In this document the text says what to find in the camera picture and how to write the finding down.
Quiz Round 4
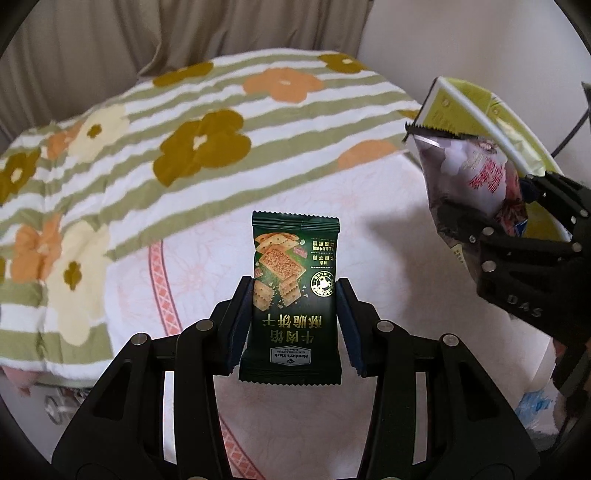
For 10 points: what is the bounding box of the dark green cracker packet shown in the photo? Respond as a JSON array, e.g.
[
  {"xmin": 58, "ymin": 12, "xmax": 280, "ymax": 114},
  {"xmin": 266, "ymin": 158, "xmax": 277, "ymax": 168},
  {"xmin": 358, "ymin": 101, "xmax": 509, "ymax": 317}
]
[{"xmin": 238, "ymin": 211, "xmax": 343, "ymax": 385}]

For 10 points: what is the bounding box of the beige curtain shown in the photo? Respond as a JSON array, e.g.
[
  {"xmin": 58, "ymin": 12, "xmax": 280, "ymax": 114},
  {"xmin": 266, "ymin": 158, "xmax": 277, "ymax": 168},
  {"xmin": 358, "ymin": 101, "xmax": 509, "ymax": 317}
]
[{"xmin": 0, "ymin": 0, "xmax": 376, "ymax": 137}]

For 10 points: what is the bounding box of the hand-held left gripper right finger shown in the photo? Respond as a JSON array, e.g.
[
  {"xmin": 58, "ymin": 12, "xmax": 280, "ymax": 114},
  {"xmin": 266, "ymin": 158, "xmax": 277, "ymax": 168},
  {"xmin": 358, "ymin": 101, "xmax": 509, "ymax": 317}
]
[{"xmin": 335, "ymin": 277, "xmax": 542, "ymax": 480}]

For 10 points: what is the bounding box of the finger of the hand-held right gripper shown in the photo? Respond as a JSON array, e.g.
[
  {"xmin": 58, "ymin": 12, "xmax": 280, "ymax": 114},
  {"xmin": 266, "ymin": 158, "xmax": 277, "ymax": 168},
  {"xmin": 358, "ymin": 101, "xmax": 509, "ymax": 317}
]
[
  {"xmin": 521, "ymin": 170, "xmax": 591, "ymax": 227},
  {"xmin": 436, "ymin": 203, "xmax": 492, "ymax": 252}
]

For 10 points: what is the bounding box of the light blue wrapper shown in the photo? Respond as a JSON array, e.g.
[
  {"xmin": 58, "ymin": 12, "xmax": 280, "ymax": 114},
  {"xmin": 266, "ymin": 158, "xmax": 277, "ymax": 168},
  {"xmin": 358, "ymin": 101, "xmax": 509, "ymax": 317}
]
[{"xmin": 514, "ymin": 389, "xmax": 563, "ymax": 435}]

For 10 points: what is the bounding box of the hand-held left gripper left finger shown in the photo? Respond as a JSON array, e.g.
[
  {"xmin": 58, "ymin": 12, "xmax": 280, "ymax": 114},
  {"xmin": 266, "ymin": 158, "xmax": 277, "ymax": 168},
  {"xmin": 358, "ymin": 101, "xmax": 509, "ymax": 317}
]
[{"xmin": 51, "ymin": 276, "xmax": 256, "ymax": 480}]

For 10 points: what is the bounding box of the green cardboard box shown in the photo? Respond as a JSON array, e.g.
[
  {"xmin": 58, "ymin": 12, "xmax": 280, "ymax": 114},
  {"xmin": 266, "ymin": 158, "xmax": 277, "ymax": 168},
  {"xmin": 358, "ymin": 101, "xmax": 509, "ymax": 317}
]
[{"xmin": 418, "ymin": 76, "xmax": 572, "ymax": 273}]

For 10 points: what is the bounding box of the striped floral blanket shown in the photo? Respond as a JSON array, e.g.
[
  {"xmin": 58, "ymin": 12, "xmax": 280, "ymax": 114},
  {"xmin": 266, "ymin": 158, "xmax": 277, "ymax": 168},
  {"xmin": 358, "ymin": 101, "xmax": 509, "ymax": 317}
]
[{"xmin": 0, "ymin": 50, "xmax": 422, "ymax": 385}]

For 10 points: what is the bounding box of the black cable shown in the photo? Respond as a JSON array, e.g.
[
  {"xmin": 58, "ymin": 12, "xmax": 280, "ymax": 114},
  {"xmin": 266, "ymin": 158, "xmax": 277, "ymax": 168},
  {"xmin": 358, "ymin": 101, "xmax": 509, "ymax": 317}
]
[{"xmin": 551, "ymin": 110, "xmax": 591, "ymax": 157}]

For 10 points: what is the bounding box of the silver red and blue snack packet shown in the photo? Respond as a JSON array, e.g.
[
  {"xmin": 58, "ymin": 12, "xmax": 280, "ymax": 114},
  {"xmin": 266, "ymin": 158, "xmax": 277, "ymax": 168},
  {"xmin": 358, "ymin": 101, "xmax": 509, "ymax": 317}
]
[{"xmin": 404, "ymin": 121, "xmax": 530, "ymax": 254}]

